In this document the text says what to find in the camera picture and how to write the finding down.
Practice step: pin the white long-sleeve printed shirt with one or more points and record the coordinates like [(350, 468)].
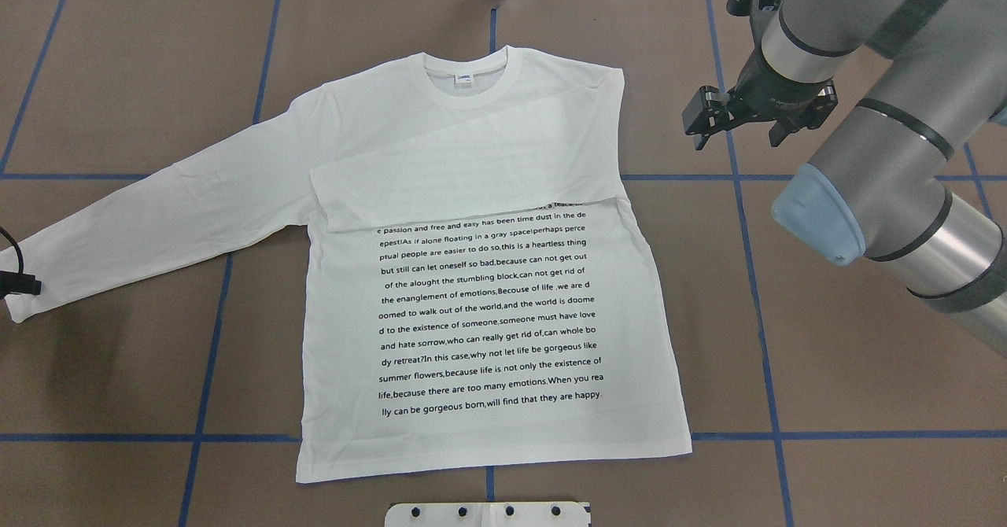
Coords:
[(478, 291)]

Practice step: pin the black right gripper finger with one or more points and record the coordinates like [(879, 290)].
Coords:
[(779, 132)]

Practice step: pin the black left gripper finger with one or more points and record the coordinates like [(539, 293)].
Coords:
[(19, 283)]

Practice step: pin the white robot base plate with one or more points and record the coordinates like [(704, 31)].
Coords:
[(546, 513)]

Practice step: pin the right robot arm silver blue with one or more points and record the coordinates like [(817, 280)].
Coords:
[(871, 189)]

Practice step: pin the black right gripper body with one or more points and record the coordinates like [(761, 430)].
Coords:
[(765, 85)]

